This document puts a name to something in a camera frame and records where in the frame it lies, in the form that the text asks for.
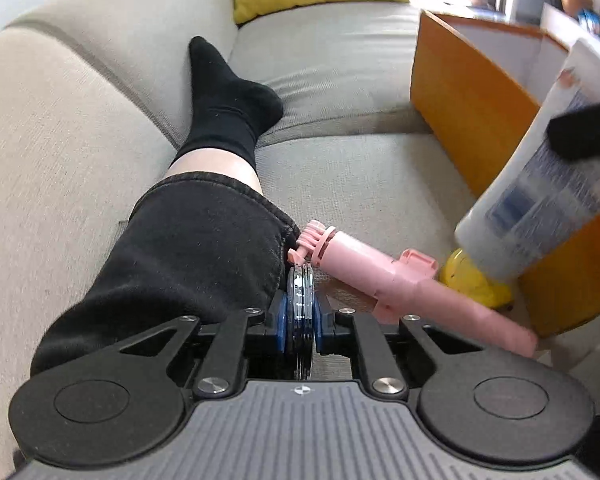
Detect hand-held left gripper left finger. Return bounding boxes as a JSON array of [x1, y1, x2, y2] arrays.
[[117, 290, 288, 400]]

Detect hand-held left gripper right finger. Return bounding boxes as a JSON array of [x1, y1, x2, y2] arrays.
[[312, 292, 486, 400]]

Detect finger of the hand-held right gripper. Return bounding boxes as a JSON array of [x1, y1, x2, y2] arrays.
[[547, 99, 600, 163]]

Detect pink plastic toy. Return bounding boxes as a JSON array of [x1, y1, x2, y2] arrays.
[[286, 220, 539, 358]]

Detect white bottle blue label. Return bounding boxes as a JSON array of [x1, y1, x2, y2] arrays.
[[454, 37, 600, 283]]

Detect orange cardboard box white inside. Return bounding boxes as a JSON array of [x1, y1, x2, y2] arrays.
[[409, 10, 600, 338]]

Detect black pants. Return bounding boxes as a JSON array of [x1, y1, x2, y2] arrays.
[[30, 171, 301, 376]]

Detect yellow round toy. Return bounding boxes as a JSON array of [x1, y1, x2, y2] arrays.
[[439, 247, 515, 310]]

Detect person's bare leg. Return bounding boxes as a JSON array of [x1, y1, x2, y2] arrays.
[[162, 149, 263, 196]]

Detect black sock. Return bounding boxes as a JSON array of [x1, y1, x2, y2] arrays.
[[170, 36, 285, 168]]

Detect beige fabric sofa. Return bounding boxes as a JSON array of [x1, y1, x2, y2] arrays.
[[0, 0, 556, 466]]

